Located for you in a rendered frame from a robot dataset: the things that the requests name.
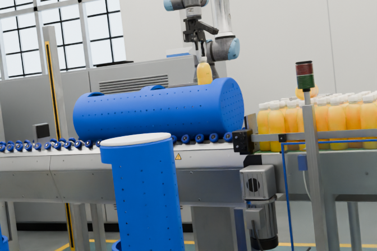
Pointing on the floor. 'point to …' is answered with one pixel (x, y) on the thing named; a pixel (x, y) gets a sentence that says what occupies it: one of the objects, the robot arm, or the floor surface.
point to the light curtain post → (58, 114)
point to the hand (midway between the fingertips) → (202, 58)
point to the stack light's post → (315, 177)
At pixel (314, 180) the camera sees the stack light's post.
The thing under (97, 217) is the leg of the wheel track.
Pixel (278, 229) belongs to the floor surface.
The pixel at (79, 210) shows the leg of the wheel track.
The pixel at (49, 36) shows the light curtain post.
